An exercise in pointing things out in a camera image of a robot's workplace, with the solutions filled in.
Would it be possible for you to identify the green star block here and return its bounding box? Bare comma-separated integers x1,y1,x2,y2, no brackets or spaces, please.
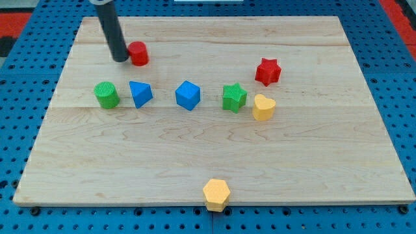
222,83,247,113

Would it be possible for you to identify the red star block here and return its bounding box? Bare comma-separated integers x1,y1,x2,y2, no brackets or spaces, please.
255,58,282,86

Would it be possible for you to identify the blue cube block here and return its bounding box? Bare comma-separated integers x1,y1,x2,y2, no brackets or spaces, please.
175,81,201,111

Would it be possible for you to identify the yellow heart block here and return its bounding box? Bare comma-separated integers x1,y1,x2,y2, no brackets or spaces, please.
252,94,276,121

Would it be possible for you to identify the light wooden board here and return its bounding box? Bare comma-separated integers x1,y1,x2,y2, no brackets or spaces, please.
14,16,415,207

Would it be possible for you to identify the blue triangular prism block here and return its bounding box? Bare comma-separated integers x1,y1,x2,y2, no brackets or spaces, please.
129,81,153,109

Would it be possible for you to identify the yellow hexagon block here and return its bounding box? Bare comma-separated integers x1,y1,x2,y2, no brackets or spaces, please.
203,179,231,212

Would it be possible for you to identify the red cylinder block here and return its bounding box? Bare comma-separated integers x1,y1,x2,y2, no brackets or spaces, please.
127,41,150,66

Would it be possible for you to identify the green cylinder block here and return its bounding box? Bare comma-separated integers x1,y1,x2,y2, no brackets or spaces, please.
94,81,120,109

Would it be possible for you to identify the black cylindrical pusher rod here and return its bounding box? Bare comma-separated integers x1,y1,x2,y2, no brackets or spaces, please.
92,0,129,62

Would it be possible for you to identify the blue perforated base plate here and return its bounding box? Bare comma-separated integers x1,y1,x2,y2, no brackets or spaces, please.
1,1,415,233

